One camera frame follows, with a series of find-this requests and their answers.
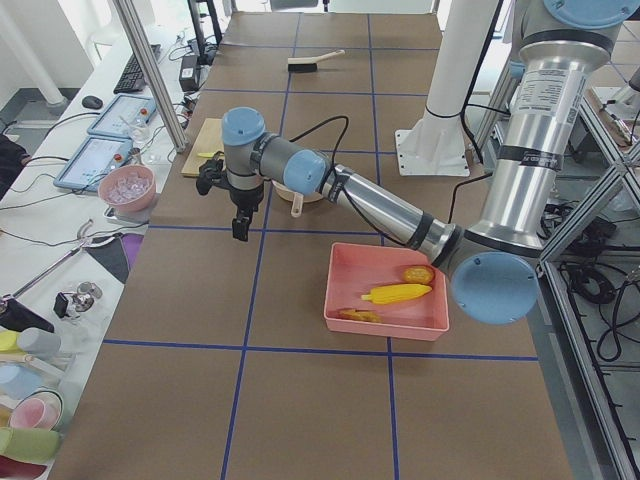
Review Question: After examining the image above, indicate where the upper teach pendant tablet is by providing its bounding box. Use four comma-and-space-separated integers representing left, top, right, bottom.
87, 93, 156, 138

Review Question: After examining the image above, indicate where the yellow toy corn cob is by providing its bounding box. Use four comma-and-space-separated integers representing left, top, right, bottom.
360, 283, 432, 305

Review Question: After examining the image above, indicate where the toy ginger root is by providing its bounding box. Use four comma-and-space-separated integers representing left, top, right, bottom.
338, 308, 382, 323

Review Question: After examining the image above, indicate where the teach pendant tablet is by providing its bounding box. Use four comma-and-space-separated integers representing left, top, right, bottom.
87, 93, 156, 138
53, 136, 133, 192

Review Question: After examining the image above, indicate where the lower teach pendant tablet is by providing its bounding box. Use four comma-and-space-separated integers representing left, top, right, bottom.
53, 136, 133, 192

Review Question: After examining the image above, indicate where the black keyboard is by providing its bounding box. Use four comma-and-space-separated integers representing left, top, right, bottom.
113, 54, 147, 94

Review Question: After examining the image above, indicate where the white camera mast base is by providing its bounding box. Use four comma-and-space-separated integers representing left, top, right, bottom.
395, 0, 502, 177

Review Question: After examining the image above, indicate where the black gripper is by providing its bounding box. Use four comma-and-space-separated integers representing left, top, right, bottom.
196, 153, 264, 242

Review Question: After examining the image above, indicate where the pink cup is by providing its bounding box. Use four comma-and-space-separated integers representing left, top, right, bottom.
9, 390, 63, 430

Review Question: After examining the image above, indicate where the wooden cutting board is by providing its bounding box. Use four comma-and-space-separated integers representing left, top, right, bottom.
181, 118, 223, 178

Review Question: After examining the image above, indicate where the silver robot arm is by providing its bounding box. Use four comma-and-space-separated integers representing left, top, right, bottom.
196, 1, 639, 324

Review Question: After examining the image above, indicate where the toy brown potato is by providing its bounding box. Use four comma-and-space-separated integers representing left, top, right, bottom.
402, 265, 435, 285

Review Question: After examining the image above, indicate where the aluminium frame post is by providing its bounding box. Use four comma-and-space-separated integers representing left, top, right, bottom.
113, 0, 187, 153

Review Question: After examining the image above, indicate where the black computer mouse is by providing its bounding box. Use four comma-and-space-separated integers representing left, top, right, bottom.
81, 95, 103, 110

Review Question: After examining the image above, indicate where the beige plastic dustpan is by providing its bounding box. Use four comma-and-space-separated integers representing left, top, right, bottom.
272, 181, 323, 218

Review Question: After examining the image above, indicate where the pink plastic bin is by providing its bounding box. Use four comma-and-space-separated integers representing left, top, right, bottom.
324, 243, 449, 341

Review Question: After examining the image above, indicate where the pink bowl with pieces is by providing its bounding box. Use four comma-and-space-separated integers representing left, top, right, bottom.
98, 165, 156, 213

